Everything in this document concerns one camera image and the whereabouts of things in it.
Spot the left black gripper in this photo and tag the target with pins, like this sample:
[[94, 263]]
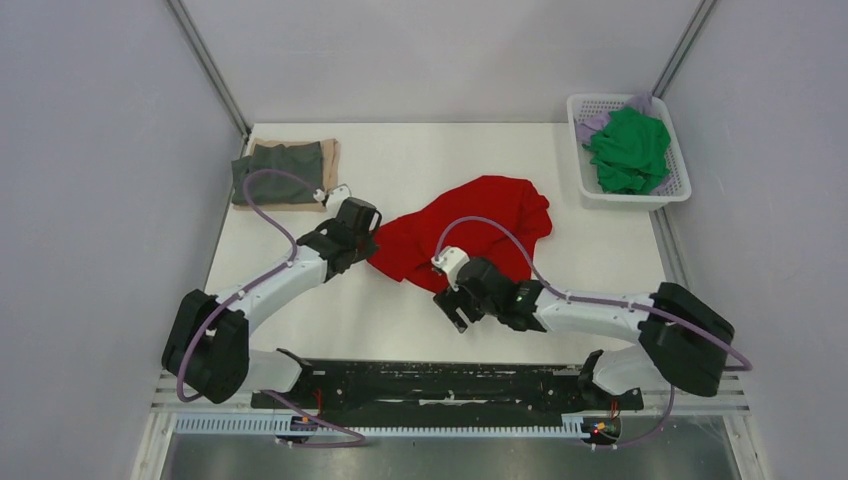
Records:
[[368, 248]]

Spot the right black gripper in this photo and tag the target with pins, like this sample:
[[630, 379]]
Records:
[[451, 301]]

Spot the red t shirt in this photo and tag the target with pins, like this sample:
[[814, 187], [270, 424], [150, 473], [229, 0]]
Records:
[[476, 217]]

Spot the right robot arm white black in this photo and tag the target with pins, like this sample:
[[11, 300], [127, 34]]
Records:
[[673, 337]]

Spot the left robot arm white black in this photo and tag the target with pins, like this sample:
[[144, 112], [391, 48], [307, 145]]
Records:
[[208, 348]]

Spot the folded grey t shirt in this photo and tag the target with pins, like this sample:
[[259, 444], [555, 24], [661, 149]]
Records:
[[281, 174]]

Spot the folded beige t shirt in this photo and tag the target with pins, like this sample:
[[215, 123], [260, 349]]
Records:
[[331, 155]]

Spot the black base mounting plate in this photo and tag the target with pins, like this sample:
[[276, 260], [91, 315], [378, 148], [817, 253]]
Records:
[[438, 394]]

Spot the lilac t shirt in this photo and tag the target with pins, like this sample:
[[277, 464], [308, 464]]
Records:
[[593, 122]]

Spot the green t shirt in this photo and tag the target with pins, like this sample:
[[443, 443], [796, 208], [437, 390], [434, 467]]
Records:
[[629, 152]]

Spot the white plastic basket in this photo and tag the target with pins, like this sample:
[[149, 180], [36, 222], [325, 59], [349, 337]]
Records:
[[674, 188]]

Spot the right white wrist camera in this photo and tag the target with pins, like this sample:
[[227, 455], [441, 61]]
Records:
[[448, 262]]

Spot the white slotted cable duct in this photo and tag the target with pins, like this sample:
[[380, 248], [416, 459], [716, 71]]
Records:
[[293, 425]]

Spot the right aluminium table rail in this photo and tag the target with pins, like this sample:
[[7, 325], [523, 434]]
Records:
[[671, 255]]

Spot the left aluminium frame post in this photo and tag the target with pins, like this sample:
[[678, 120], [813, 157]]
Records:
[[204, 57]]

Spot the aluminium frame post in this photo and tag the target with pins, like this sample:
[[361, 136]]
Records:
[[689, 36], [204, 57]]

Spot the right aluminium frame post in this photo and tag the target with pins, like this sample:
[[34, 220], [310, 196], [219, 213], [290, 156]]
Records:
[[689, 36]]

